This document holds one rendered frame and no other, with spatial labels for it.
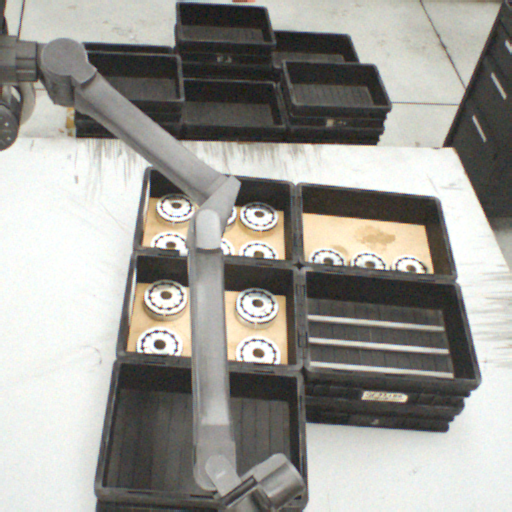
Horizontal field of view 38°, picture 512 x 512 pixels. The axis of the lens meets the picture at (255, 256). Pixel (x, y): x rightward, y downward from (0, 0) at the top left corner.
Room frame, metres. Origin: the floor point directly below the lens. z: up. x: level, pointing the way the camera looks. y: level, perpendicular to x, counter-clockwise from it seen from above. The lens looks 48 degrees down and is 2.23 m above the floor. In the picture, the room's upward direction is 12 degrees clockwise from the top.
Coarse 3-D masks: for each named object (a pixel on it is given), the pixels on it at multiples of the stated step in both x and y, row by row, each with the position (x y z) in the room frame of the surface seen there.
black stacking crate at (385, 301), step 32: (320, 288) 1.19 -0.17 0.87; (352, 288) 1.20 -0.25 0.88; (384, 288) 1.21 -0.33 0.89; (416, 288) 1.22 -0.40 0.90; (448, 288) 1.23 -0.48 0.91; (384, 320) 1.16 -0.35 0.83; (416, 320) 1.18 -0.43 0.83; (448, 320) 1.18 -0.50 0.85; (320, 352) 1.03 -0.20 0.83; (352, 352) 1.05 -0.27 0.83; (384, 352) 1.07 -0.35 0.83; (448, 352) 1.10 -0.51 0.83; (320, 384) 0.91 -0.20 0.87; (352, 384) 0.93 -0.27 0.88; (384, 384) 0.94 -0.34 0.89
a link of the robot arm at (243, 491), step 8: (248, 480) 0.50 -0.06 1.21; (240, 488) 0.48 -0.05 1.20; (248, 488) 0.48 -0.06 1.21; (256, 488) 0.48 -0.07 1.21; (232, 496) 0.47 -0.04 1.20; (240, 496) 0.47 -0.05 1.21; (248, 496) 0.47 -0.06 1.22; (256, 496) 0.49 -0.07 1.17; (264, 496) 0.48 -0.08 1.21; (224, 504) 0.46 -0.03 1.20; (232, 504) 0.45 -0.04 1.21; (240, 504) 0.45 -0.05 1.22; (248, 504) 0.46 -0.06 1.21; (256, 504) 0.46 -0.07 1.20; (264, 504) 0.47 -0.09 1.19
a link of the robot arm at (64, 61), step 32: (64, 64) 1.03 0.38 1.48; (96, 96) 1.01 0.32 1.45; (128, 128) 0.97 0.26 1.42; (160, 128) 0.99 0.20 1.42; (160, 160) 0.94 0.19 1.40; (192, 160) 0.95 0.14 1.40; (192, 192) 0.91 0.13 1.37; (224, 192) 0.90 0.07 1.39; (192, 224) 0.83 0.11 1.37; (224, 224) 0.84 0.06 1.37
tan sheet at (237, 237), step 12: (156, 204) 1.40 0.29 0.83; (156, 228) 1.31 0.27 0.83; (168, 228) 1.32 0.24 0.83; (276, 228) 1.40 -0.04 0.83; (144, 240) 1.26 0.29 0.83; (228, 240) 1.32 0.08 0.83; (240, 240) 1.33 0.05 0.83; (252, 240) 1.34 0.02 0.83; (264, 240) 1.35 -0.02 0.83; (276, 240) 1.36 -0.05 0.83
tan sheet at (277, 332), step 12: (144, 288) 1.11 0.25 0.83; (228, 300) 1.13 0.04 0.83; (276, 300) 1.16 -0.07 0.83; (144, 312) 1.04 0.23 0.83; (228, 312) 1.09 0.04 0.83; (132, 324) 1.00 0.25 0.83; (144, 324) 1.01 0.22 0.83; (156, 324) 1.01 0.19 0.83; (168, 324) 1.02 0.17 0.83; (180, 324) 1.03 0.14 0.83; (228, 324) 1.05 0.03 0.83; (240, 324) 1.06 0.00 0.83; (276, 324) 1.08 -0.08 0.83; (132, 336) 0.97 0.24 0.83; (180, 336) 0.99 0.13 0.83; (228, 336) 1.02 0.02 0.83; (240, 336) 1.03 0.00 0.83; (264, 336) 1.04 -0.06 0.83; (276, 336) 1.05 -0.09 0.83; (132, 348) 0.93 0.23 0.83; (228, 348) 0.99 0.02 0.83
